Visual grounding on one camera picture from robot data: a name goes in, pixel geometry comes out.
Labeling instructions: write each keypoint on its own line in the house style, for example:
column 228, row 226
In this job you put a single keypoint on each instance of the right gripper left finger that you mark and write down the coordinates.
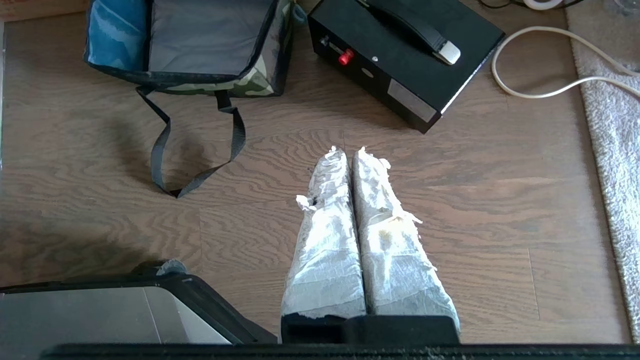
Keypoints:
column 327, row 260

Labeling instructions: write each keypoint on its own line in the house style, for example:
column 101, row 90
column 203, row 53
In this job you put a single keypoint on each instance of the camouflage bag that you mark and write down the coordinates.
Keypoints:
column 190, row 45

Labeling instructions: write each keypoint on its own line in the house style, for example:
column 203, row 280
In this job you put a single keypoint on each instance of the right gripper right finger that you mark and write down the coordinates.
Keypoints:
column 400, row 265

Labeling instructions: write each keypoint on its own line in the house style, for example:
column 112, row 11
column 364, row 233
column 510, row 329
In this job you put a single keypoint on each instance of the grey shaggy rug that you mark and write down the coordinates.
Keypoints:
column 612, row 150

